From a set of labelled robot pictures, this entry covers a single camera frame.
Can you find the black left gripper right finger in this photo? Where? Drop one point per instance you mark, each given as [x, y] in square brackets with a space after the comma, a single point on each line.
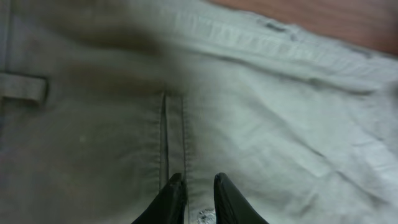
[231, 206]

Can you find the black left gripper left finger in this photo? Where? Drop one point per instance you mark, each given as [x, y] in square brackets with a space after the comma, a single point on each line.
[168, 207]

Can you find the khaki green shorts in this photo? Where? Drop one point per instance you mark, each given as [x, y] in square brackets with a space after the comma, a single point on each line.
[103, 101]

